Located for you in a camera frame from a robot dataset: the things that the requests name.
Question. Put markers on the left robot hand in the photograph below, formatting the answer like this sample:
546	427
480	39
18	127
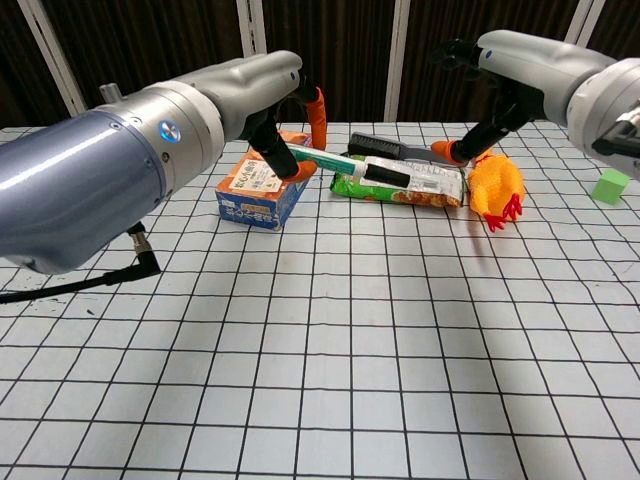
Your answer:
250	85

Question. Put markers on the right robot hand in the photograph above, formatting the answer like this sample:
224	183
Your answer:
530	65

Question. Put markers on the white green marker body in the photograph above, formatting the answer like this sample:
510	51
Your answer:
330	160

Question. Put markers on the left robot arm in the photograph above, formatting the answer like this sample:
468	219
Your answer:
90	180

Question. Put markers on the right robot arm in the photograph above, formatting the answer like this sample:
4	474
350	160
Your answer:
610	110

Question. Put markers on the orange biscuit box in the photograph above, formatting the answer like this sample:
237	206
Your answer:
255	200

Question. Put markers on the yellow rubber chicken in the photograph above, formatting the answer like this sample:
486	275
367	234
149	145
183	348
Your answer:
497	185

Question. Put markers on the grey comb brush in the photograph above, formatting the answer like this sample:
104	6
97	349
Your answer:
372	145

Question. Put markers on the green cube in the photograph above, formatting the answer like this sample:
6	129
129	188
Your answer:
609	187

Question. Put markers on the green snack packet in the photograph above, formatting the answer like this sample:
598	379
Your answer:
430	192

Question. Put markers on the white checkered tablecloth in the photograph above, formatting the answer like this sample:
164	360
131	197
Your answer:
350	350

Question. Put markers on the white metal frame post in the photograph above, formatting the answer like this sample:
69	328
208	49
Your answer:
50	55
398	60
587	20
252	25

